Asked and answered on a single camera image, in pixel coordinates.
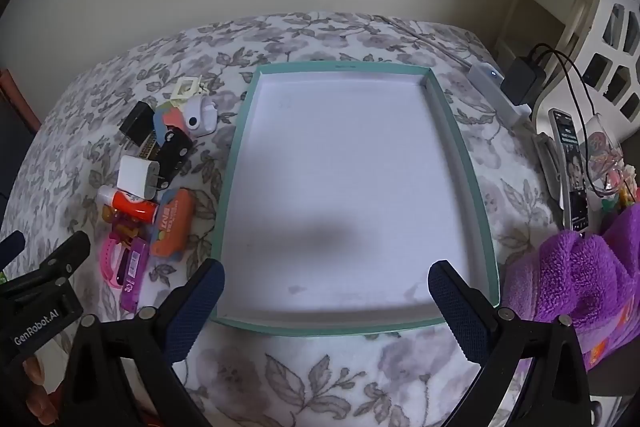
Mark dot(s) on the clear printed glass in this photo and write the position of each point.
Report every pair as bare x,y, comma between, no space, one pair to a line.
602,147

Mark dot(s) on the floral printed blanket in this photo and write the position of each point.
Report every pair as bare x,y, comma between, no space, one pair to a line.
325,37

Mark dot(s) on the gold patterned lighter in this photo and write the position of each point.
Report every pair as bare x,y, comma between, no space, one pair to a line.
148,149

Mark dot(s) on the smartphone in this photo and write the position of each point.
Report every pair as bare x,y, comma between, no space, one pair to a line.
572,172

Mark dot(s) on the dark blue cabinet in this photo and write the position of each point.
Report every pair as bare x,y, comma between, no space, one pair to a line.
12,157

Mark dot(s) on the pink toy figure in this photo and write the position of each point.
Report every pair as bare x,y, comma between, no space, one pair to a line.
125,229

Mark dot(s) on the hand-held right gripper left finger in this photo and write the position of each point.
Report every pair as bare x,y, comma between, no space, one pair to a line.
195,307

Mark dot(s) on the black plug adapter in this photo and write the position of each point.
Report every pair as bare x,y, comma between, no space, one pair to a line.
136,124

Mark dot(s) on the orange blue candy pack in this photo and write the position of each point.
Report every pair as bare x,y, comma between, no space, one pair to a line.
172,222

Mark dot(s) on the white power strip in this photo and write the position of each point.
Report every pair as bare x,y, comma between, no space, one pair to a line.
492,87

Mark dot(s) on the teal cardboard tray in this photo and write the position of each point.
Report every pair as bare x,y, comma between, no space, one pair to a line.
350,182

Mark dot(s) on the white plug charger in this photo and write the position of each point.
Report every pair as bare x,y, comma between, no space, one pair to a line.
137,174

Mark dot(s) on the black plugged charger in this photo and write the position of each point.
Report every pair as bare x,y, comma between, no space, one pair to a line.
520,82

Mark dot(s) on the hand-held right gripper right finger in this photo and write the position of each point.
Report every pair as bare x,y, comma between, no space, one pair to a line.
457,312

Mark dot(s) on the red white tube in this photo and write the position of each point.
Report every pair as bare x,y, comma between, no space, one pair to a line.
132,204

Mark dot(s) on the white mini camera toy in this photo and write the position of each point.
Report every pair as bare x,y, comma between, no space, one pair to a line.
202,122

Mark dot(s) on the black car key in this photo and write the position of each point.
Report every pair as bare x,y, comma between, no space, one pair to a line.
172,152

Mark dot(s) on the purple towel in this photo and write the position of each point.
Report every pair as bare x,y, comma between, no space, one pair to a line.
575,272

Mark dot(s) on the pastel multicoloured eraser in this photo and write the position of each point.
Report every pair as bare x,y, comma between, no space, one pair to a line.
172,119

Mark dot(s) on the reddish wooden board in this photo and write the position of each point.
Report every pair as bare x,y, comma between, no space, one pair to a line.
15,92

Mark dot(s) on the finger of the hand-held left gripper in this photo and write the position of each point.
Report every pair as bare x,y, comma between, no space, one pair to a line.
67,254
11,249

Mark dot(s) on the white lattice basket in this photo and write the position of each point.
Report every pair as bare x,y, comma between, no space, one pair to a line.
602,7

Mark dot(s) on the person's left hand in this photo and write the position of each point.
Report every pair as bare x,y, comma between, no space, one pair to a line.
41,404

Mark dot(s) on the pink wrist band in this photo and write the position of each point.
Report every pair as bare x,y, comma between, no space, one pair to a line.
106,257

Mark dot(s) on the cream hair claw clip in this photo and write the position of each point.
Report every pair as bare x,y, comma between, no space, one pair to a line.
174,93

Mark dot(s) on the magenta small box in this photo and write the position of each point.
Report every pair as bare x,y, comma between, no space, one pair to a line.
132,277

